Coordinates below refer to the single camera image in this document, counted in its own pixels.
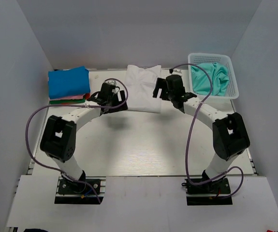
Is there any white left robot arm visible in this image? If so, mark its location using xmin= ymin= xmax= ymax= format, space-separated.
xmin=40 ymin=78 xmax=129 ymax=193

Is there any folded blue t shirt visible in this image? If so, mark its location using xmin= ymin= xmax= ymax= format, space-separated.
xmin=48 ymin=66 xmax=90 ymax=99

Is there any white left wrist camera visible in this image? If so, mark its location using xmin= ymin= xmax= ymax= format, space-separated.
xmin=107 ymin=80 xmax=117 ymax=86

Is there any white plastic basket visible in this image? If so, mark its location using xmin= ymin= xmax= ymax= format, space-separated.
xmin=188 ymin=53 xmax=239 ymax=102

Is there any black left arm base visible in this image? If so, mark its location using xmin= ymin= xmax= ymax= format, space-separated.
xmin=54 ymin=177 xmax=106 ymax=205

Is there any folded red t shirt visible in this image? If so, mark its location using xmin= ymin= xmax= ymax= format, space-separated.
xmin=85 ymin=93 xmax=90 ymax=100

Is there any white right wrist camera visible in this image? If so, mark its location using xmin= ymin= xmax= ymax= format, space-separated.
xmin=169 ymin=68 xmax=182 ymax=74

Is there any folded green t shirt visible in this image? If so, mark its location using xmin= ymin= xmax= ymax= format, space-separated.
xmin=49 ymin=98 xmax=85 ymax=104

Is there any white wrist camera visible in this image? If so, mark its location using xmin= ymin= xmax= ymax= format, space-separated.
xmin=169 ymin=68 xmax=182 ymax=74
xmin=107 ymin=80 xmax=117 ymax=86

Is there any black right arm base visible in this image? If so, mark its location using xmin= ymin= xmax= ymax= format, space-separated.
xmin=181 ymin=177 xmax=233 ymax=206

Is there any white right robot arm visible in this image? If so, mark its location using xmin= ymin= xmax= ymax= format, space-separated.
xmin=153 ymin=74 xmax=250 ymax=193

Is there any teal t shirt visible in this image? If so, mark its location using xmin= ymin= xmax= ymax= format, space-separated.
xmin=190 ymin=62 xmax=230 ymax=97

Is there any white t shirt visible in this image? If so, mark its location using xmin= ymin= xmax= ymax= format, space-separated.
xmin=124 ymin=65 xmax=161 ymax=113

